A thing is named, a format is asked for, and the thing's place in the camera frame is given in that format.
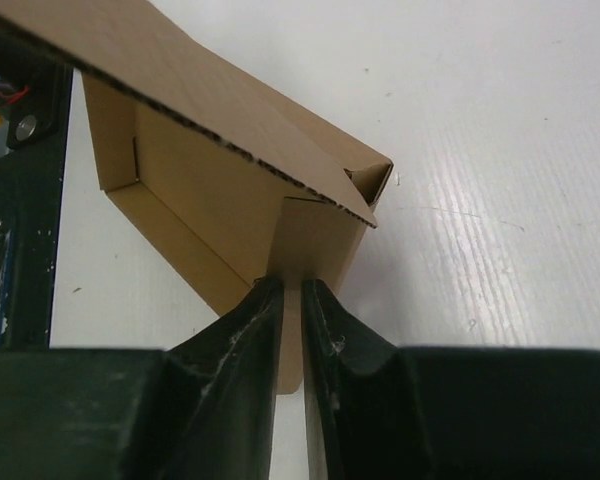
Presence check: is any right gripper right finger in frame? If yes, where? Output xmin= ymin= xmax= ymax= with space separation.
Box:
xmin=302 ymin=280 xmax=600 ymax=479

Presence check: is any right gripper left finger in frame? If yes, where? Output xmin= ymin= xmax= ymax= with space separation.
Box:
xmin=0 ymin=278 xmax=284 ymax=479

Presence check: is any brown cardboard paper box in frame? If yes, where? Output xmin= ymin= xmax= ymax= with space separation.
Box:
xmin=0 ymin=0 xmax=395 ymax=397

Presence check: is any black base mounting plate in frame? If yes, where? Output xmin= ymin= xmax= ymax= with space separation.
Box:
xmin=0 ymin=33 xmax=73 ymax=349

